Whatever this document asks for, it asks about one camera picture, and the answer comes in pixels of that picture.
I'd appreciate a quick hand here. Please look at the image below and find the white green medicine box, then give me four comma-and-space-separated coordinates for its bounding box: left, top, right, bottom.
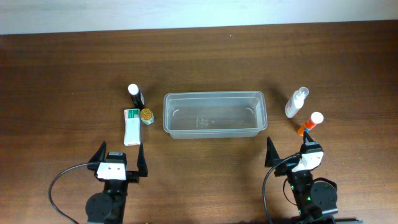
124, 109, 141, 146

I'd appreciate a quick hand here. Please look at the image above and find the orange tube white cap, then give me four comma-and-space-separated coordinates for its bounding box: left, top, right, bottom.
297, 111, 324, 136

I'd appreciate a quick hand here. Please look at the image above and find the dark bottle white cap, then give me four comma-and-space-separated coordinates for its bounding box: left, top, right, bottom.
127, 83, 145, 110

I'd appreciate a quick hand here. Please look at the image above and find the small jar gold lid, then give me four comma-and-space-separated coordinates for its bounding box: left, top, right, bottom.
140, 108, 155, 125

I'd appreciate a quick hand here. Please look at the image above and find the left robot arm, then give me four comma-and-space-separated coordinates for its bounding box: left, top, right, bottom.
85, 142, 148, 224

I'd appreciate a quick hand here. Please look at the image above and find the white spray bottle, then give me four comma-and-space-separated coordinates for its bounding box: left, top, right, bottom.
285, 86, 309, 118

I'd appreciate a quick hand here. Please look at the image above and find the clear plastic container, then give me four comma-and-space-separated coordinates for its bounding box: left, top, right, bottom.
163, 91, 268, 139

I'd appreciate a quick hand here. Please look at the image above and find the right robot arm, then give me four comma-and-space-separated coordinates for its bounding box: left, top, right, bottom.
262, 132, 338, 223

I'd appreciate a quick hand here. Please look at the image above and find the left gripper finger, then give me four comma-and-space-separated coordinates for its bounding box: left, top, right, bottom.
137, 143, 148, 177
89, 141, 106, 163

